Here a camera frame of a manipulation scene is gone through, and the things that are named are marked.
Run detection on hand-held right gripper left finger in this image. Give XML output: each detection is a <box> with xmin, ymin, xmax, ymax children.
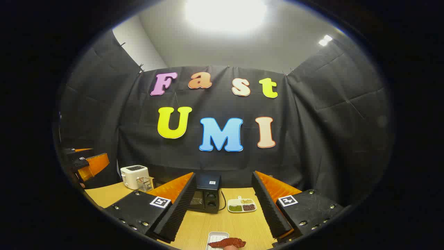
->
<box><xmin>102</xmin><ymin>173</ymin><xmax>197</xmax><ymax>243</ymax></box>

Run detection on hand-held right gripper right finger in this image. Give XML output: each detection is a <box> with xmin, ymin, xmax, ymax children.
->
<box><xmin>251</xmin><ymin>171</ymin><xmax>345</xmax><ymax>244</ymax></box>

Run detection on black electric oven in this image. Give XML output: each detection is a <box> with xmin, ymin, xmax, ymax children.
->
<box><xmin>153</xmin><ymin>173</ymin><xmax>222</xmax><ymax>213</ymax></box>

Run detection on red-brown meat slice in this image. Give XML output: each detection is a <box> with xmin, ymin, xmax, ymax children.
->
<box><xmin>208</xmin><ymin>238</ymin><xmax>247</xmax><ymax>249</ymax></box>

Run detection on white divided bean dish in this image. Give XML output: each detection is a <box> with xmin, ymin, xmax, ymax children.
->
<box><xmin>227</xmin><ymin>196</ymin><xmax>257</xmax><ymax>213</ymax></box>

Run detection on white toaster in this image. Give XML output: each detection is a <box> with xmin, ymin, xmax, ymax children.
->
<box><xmin>120</xmin><ymin>165</ymin><xmax>150</xmax><ymax>190</ymax></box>

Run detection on clear utensil holder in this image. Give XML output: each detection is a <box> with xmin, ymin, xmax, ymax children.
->
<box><xmin>136</xmin><ymin>176</ymin><xmax>153</xmax><ymax>193</ymax></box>

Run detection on white ribbed tray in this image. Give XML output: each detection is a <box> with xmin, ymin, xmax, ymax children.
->
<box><xmin>206</xmin><ymin>232</ymin><xmax>230</xmax><ymax>250</ymax></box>

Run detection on black backdrop cloth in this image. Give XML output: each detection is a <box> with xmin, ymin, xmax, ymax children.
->
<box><xmin>55</xmin><ymin>30</ymin><xmax>396</xmax><ymax>209</ymax></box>

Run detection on large ceiling light panel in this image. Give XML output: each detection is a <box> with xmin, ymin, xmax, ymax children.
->
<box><xmin>184</xmin><ymin>0</ymin><xmax>268</xmax><ymax>34</ymax></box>

